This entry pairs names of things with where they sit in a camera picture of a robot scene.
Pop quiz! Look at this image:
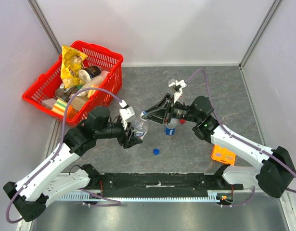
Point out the blue bottle cap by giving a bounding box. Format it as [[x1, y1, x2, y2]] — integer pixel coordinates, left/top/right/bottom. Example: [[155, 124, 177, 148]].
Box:
[[153, 148, 160, 155]]

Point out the blue label pepsi bottle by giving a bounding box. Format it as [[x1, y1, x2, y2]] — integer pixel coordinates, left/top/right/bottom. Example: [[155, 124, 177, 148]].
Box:
[[164, 118, 178, 136]]

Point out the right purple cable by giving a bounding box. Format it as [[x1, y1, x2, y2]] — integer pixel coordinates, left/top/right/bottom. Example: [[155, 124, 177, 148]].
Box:
[[186, 69, 296, 208]]

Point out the purple cable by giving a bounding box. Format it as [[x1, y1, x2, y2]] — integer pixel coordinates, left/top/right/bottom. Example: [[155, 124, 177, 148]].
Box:
[[6, 87, 127, 224], [186, 69, 296, 208]]

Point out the wooden block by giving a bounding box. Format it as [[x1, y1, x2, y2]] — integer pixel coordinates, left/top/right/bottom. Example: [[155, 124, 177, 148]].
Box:
[[71, 96, 89, 112]]

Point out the yellow wafer pack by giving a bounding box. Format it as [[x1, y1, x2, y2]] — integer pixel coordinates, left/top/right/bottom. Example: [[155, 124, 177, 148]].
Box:
[[87, 85, 99, 98]]

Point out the white cable duct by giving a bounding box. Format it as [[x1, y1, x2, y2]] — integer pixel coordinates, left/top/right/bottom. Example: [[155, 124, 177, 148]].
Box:
[[57, 191, 220, 203]]

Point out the striped yellow green sponge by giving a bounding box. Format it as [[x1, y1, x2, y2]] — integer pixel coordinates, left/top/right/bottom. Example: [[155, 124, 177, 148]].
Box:
[[52, 98, 67, 116]]

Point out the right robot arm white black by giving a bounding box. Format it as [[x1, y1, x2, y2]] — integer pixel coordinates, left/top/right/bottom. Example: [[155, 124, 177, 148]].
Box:
[[141, 93, 296, 198]]

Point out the orange snack box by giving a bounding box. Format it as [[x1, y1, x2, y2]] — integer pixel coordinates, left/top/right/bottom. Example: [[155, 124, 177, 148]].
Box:
[[211, 145, 236, 165]]

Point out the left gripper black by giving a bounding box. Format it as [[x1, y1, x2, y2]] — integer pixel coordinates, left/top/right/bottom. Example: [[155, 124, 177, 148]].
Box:
[[96, 119, 143, 149]]

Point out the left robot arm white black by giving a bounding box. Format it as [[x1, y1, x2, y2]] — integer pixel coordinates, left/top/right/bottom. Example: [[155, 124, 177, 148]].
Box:
[[3, 106, 142, 222]]

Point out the yellow chips bag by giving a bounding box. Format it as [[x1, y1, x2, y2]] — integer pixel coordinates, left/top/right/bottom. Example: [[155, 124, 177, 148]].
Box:
[[60, 45, 88, 89]]

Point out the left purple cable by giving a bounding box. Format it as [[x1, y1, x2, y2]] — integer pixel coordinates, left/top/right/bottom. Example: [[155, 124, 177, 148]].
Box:
[[6, 87, 127, 224]]

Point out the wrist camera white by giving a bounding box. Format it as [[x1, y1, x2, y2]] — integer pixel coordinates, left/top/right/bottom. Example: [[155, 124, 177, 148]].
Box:
[[119, 100, 136, 130], [168, 79, 187, 103]]

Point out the orange packet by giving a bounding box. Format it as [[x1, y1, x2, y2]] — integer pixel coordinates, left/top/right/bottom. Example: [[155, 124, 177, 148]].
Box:
[[66, 105, 77, 119]]

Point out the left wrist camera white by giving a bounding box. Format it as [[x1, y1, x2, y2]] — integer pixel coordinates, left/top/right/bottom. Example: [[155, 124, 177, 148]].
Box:
[[119, 100, 136, 130]]

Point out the brown cup with lid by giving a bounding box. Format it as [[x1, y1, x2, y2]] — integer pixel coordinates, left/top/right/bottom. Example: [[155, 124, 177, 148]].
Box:
[[78, 66, 102, 83]]

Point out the beige sauce bottle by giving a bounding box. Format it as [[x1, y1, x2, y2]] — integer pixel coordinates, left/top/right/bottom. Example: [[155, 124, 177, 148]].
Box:
[[78, 71, 110, 90]]

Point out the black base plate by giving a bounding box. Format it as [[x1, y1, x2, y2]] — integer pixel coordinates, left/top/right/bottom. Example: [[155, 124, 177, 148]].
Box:
[[95, 173, 243, 191]]

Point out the small clear water bottle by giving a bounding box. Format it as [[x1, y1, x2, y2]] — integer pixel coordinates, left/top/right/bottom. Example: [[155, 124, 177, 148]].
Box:
[[133, 116, 148, 140]]

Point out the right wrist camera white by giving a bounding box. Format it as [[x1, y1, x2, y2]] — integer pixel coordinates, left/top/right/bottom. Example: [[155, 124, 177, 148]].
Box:
[[168, 79, 187, 103]]

